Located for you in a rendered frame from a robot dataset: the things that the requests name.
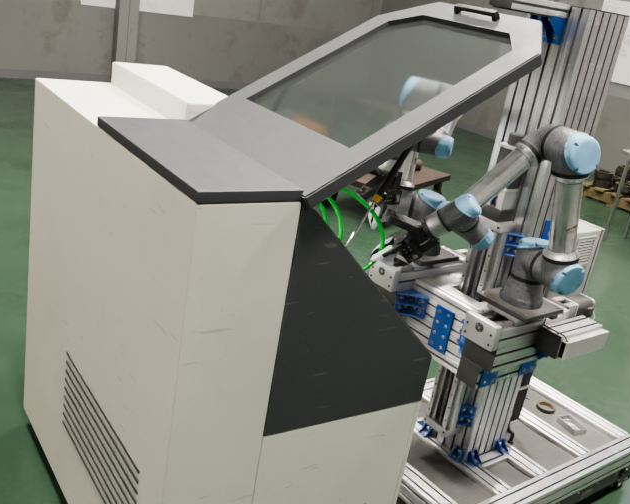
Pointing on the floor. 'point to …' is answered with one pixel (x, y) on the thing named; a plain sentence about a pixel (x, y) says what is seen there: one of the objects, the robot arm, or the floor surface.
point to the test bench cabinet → (338, 460)
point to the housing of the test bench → (150, 300)
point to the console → (164, 89)
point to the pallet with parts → (606, 188)
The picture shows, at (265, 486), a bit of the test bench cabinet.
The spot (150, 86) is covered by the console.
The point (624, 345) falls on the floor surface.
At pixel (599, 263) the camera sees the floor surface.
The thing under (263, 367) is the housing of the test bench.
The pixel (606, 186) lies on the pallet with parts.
